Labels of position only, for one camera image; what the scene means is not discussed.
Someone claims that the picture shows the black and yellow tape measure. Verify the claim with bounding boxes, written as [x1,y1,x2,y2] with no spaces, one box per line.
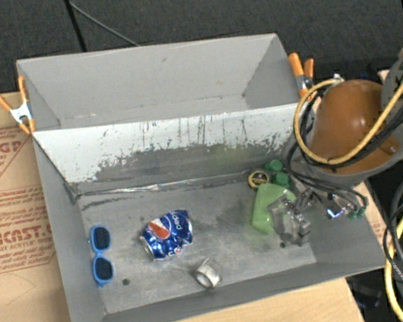
[246,169,269,191]

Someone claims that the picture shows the grey tape roll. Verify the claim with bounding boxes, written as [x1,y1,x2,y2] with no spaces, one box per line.
[189,254,226,293]

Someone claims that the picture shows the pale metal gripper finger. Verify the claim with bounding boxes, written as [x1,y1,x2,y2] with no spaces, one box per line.
[278,210,315,251]
[266,195,302,238]

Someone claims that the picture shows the crushed blue soda can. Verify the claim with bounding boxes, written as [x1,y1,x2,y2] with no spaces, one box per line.
[135,207,198,264]

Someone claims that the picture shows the blue sunglasses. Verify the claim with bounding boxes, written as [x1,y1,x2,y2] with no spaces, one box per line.
[84,223,120,289]

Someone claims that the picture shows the brown cardboard board, red print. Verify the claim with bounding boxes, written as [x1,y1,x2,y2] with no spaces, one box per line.
[0,85,73,322]

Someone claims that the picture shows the grey metal bin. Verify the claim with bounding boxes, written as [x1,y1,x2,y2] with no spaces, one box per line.
[15,3,394,322]

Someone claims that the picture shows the green spray bottle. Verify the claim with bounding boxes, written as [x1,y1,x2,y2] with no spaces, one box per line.
[241,156,302,238]

